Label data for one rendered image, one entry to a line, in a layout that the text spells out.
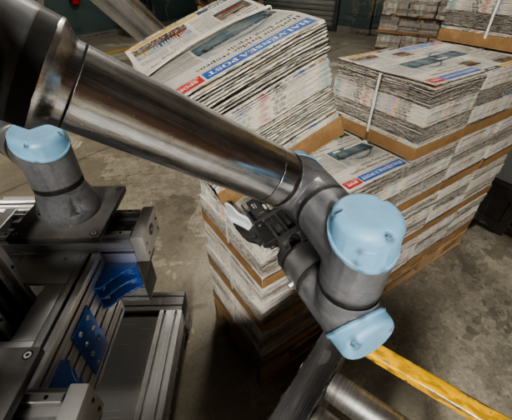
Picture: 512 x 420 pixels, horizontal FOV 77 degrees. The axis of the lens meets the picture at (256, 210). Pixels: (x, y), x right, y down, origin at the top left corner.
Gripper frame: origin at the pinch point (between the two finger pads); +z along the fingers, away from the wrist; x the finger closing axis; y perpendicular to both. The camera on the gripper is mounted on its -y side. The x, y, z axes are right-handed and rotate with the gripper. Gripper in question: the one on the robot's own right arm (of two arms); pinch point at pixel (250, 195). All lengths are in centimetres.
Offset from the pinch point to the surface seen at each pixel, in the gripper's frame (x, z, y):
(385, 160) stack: -47, 17, -34
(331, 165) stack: -30.3, 22.0, -27.5
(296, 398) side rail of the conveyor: 12.4, -30.8, -14.1
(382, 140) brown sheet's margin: -52, 24, -32
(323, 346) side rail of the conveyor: 4.1, -25.4, -17.3
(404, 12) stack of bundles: -379, 358, -180
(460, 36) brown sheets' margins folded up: -112, 48, -31
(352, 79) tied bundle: -55, 42, -17
